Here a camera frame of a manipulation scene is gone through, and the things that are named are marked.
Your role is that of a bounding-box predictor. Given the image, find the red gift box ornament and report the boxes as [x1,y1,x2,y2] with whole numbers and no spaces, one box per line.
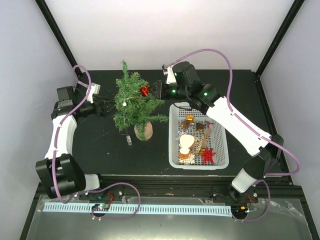
[139,85,150,97]

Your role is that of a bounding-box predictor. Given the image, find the small green christmas tree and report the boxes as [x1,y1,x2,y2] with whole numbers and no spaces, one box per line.
[113,60,169,141]

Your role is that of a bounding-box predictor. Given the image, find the fairy light string with battery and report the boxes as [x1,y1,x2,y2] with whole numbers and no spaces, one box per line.
[117,89,162,146]

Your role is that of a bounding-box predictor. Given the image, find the gold gift box ornament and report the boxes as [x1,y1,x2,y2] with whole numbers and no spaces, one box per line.
[185,114,194,123]

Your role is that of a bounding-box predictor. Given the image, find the white plastic mesh basket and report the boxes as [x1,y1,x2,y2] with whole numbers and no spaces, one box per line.
[168,102,229,171]

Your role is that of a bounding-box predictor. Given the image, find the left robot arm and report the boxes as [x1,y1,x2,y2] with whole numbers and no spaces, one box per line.
[35,83,113,200]

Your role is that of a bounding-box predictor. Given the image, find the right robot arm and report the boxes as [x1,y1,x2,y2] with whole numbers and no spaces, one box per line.
[149,61,284,202]

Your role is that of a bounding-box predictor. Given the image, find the gold merry christmas sign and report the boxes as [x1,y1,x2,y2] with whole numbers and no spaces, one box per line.
[193,136,205,153]

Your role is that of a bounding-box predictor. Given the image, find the brown pine cone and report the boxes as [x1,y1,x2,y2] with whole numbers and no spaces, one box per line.
[195,122,206,132]
[180,120,191,130]

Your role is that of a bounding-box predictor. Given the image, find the silver star ornament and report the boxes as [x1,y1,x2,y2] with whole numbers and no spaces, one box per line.
[175,129,188,140]

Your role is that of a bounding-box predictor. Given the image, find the burlap bow ornament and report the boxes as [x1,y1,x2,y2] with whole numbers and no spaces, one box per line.
[201,128,212,149]

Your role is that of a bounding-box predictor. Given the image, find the white snowflake ornament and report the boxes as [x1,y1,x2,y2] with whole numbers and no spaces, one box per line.
[178,154,195,165]

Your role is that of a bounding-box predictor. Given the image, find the red glitter star ornament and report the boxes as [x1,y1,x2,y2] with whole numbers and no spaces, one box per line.
[199,148,217,165]

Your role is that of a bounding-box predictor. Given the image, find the small circuit board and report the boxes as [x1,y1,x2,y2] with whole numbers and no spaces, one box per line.
[91,203,110,212]

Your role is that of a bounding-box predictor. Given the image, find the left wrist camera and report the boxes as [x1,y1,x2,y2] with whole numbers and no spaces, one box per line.
[86,83,101,104]

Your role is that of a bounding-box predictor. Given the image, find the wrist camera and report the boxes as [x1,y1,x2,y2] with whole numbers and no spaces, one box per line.
[86,83,101,104]
[162,64,177,85]

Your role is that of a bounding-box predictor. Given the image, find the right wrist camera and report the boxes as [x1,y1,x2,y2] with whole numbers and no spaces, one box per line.
[162,64,177,85]

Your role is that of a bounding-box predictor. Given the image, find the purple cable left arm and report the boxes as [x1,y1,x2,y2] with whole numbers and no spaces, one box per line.
[51,64,92,204]

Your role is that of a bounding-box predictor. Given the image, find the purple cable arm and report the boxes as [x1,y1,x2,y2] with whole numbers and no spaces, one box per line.
[167,48,301,223]
[51,64,92,204]

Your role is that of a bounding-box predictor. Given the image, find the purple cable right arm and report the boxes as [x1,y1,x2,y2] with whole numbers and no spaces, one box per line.
[167,48,301,223]

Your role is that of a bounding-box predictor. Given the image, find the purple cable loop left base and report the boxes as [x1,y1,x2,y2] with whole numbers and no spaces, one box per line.
[87,182,141,221]

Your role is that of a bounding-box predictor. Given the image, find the black front rail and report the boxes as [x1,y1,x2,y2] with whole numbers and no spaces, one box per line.
[37,174,306,205]

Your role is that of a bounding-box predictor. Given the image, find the black frame post left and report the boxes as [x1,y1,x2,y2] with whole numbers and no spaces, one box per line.
[35,0,78,67]

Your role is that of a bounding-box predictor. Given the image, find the black frame post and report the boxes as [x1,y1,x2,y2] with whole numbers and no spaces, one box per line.
[35,0,78,67]
[255,0,305,78]

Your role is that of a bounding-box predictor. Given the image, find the white slotted cable duct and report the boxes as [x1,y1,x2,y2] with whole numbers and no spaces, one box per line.
[42,202,232,217]

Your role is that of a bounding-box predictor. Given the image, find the black frame post right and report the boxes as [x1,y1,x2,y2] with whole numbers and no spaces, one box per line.
[255,0,305,78]

